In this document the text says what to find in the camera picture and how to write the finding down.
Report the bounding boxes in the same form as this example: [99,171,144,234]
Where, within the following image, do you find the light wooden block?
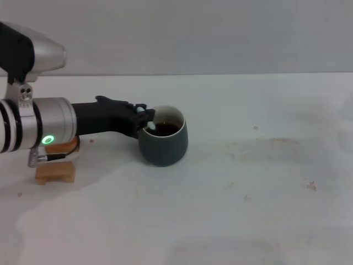
[35,157,76,186]

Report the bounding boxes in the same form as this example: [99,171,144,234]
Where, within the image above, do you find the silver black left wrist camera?
[0,21,68,111]

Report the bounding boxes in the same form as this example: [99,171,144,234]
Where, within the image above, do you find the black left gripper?
[71,95,157,139]

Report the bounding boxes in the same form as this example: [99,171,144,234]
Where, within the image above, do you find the dark stained wooden block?
[45,136,81,155]

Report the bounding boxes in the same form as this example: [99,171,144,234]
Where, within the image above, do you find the blue handled metal spoon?
[136,105,156,130]

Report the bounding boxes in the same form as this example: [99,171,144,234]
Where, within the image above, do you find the left wrist cable with connector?
[27,140,81,168]

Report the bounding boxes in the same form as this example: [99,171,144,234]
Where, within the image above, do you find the dark grey ceramic cup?
[137,105,190,167]

